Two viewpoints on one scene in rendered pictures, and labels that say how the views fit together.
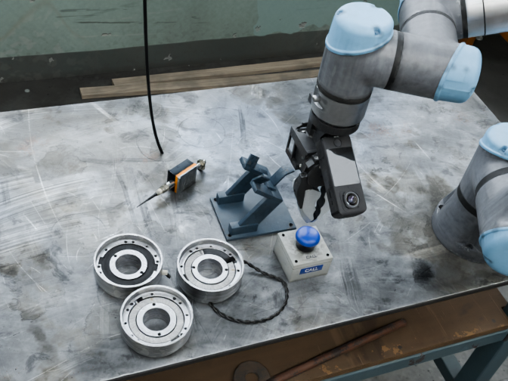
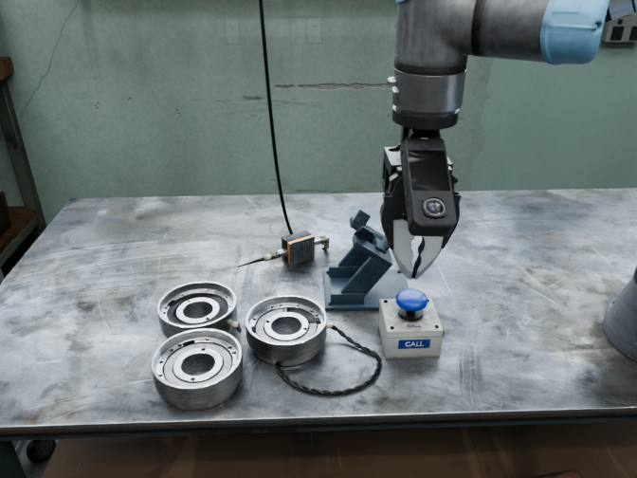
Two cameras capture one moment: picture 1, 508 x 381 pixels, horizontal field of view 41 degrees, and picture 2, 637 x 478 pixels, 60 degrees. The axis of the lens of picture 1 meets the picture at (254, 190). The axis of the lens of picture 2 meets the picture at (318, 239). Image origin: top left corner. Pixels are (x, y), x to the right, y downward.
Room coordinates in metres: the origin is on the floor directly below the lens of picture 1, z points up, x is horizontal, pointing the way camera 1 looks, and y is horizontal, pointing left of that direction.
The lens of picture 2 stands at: (0.17, -0.25, 1.28)
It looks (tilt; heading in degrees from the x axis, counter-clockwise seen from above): 29 degrees down; 26
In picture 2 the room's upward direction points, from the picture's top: straight up
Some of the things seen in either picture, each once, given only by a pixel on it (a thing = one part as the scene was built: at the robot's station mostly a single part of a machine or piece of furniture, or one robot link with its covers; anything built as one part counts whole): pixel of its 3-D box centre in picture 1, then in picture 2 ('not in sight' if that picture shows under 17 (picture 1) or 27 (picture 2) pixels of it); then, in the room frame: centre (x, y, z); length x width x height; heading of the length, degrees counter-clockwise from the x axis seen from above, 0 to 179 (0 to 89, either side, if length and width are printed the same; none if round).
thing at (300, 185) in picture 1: (309, 184); (400, 214); (0.73, -0.08, 0.99); 0.05 x 0.02 x 0.09; 119
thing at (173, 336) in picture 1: (156, 323); (198, 370); (0.55, 0.10, 0.82); 0.08 x 0.08 x 0.02
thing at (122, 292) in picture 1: (128, 267); (198, 315); (0.64, 0.17, 0.82); 0.10 x 0.10 x 0.04
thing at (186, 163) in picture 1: (171, 181); (283, 250); (0.84, 0.15, 0.82); 0.17 x 0.02 x 0.04; 148
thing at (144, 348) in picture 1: (156, 322); (198, 369); (0.55, 0.10, 0.82); 0.10 x 0.10 x 0.04
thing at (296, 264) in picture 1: (305, 252); (413, 326); (0.74, -0.10, 0.82); 0.08 x 0.07 x 0.05; 119
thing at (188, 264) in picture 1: (209, 272); (286, 331); (0.66, 0.04, 0.82); 0.08 x 0.08 x 0.02
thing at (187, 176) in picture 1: (185, 178); (300, 249); (0.86, 0.12, 0.82); 0.05 x 0.02 x 0.04; 148
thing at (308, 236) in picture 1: (305, 243); (410, 310); (0.74, -0.10, 0.85); 0.04 x 0.04 x 0.05
